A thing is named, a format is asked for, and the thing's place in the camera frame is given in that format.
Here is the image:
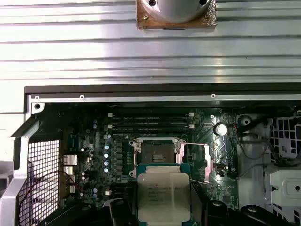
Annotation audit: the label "silver port block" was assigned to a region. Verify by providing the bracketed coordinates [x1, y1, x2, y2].
[63, 154, 78, 165]

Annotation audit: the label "red black twisted wire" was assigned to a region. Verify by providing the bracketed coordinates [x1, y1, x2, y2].
[18, 170, 79, 223]

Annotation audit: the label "round coin battery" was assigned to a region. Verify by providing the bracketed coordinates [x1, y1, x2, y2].
[213, 122, 228, 137]

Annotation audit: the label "RAM slot black clips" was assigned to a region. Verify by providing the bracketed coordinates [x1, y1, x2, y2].
[111, 118, 192, 124]
[112, 130, 192, 137]

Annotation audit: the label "green motherboard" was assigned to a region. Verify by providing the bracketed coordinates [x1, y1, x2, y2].
[60, 105, 239, 212]

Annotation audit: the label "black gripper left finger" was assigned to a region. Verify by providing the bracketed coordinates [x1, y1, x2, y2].
[47, 182, 138, 226]

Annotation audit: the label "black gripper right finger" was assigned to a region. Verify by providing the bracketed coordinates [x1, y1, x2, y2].
[190, 181, 283, 226]

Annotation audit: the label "CPU socket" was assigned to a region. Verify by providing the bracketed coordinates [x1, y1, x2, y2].
[130, 137, 189, 178]

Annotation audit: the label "metal drive cage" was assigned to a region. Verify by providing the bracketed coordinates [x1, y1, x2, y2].
[236, 113, 301, 226]

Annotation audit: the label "black PC case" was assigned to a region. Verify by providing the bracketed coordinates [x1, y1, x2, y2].
[0, 85, 301, 226]

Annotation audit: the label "silver topped CPU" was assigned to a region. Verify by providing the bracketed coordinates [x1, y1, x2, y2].
[135, 163, 191, 224]

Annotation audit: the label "RAM slot white clips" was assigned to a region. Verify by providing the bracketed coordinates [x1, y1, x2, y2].
[108, 112, 195, 118]
[108, 124, 195, 130]

